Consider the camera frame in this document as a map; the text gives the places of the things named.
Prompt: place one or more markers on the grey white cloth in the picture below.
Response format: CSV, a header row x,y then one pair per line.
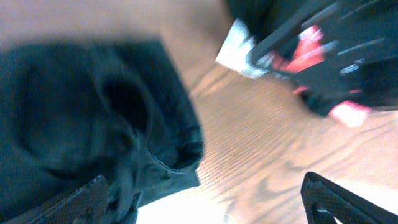
x,y
234,51

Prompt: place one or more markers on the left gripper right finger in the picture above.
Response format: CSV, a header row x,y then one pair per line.
x,y
328,203

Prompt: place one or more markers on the black pants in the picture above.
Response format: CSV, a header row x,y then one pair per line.
x,y
71,112

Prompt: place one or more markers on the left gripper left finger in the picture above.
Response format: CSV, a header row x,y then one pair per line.
x,y
84,205

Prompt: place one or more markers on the black red shirt pile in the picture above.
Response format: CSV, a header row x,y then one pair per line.
x,y
339,55

